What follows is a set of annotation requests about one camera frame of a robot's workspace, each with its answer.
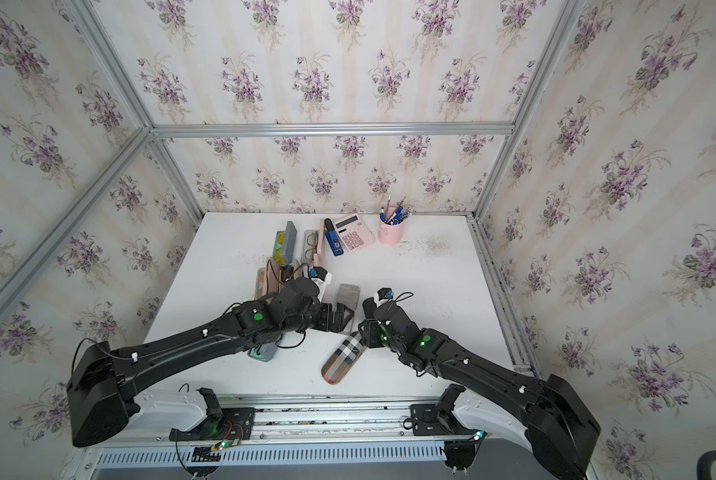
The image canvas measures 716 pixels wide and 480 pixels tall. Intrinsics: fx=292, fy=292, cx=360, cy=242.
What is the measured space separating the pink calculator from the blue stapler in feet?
0.05

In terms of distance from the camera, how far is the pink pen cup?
1.06 meters

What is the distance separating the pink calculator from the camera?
1.12 m

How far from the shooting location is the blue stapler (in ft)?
3.60

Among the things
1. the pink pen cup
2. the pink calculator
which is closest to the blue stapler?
the pink calculator

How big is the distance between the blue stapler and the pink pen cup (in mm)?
160
